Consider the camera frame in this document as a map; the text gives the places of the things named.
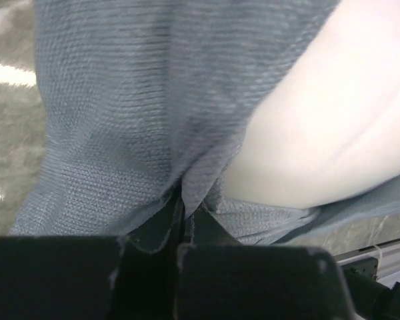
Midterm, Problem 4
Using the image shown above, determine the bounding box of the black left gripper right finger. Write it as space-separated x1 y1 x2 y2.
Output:
178 207 355 319

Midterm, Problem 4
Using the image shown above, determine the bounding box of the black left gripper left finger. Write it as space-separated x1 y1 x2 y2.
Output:
0 196 183 319

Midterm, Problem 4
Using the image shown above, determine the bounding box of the blue-grey pillowcase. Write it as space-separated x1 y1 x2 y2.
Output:
11 1 400 245

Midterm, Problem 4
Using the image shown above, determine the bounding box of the white pillow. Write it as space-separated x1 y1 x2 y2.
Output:
224 1 400 209

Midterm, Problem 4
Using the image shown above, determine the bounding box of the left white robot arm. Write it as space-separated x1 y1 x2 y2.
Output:
0 197 400 319

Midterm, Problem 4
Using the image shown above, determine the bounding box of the aluminium front frame rail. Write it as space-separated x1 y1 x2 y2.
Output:
335 239 400 287

